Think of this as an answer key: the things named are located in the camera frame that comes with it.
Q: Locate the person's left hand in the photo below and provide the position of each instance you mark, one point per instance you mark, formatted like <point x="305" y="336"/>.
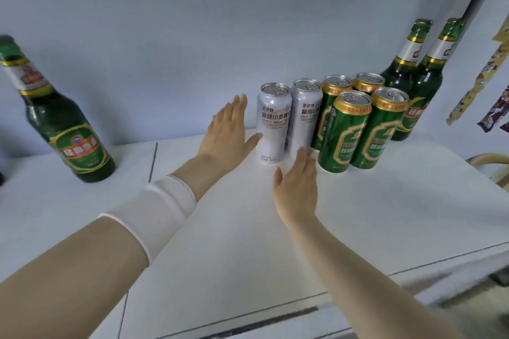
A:
<point x="222" y="144"/>

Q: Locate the person's right hand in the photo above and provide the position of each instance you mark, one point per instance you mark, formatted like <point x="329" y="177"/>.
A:
<point x="298" y="191"/>

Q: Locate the silver beer can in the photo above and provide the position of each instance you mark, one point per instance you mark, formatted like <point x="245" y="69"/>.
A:
<point x="304" y="112"/>
<point x="274" y="124"/>

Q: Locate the green beer can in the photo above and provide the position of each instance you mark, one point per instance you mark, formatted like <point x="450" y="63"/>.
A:
<point x="368" y="82"/>
<point x="324" y="112"/>
<point x="344" y="136"/>
<point x="381" y="132"/>

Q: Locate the white metal shelf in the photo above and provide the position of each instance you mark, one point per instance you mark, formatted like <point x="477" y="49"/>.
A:
<point x="238" y="239"/>

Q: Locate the green glass beer bottle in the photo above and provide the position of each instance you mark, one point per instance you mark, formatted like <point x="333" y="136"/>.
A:
<point x="409" y="48"/>
<point x="429" y="80"/>
<point x="67" y="132"/>

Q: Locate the person's right forearm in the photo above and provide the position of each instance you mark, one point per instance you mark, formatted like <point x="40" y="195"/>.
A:
<point x="358" y="291"/>

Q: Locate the person's left forearm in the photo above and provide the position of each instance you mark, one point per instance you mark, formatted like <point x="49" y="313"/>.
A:
<point x="59" y="283"/>

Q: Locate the white wrist sleeve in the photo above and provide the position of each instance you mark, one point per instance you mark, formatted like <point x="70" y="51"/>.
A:
<point x="155" y="211"/>

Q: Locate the wooden chair dark seat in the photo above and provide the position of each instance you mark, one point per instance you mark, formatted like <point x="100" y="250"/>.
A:
<point x="489" y="156"/>

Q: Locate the yellow hanging snack strip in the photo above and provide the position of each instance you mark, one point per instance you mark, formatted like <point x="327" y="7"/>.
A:
<point x="477" y="84"/>

